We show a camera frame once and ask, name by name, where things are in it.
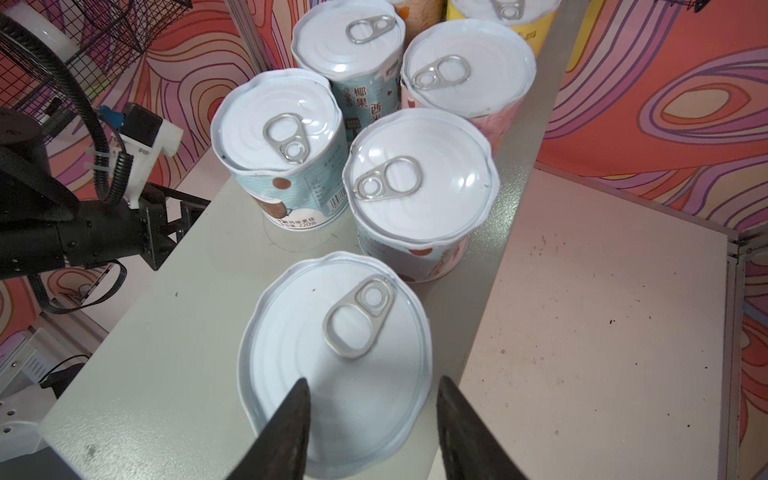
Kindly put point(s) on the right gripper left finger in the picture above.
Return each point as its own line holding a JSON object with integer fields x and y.
{"x": 280, "y": 450}

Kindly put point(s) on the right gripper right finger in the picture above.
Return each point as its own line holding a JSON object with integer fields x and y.
{"x": 468, "y": 448}

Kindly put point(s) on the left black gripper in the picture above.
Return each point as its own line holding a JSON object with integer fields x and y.
{"x": 101, "y": 234}

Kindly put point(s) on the red label can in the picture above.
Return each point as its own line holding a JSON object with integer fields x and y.
{"x": 360, "y": 337}
{"x": 476, "y": 69}

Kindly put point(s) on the can mid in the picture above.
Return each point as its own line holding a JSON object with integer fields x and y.
{"x": 358, "y": 47}

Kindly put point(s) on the can mid column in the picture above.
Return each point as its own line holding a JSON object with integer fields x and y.
{"x": 419, "y": 15}

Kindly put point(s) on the yellow label can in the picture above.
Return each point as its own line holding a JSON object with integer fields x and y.
{"x": 531, "y": 19}

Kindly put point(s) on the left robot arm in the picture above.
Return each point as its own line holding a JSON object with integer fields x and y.
{"x": 28, "y": 191}

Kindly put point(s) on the grey metal cabinet counter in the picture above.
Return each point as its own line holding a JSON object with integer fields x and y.
{"x": 159, "y": 398}

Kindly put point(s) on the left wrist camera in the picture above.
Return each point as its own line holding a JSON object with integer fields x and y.
{"x": 144, "y": 136}

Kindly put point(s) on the black wire basket left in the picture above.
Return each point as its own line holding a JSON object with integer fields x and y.
{"x": 95, "y": 40}

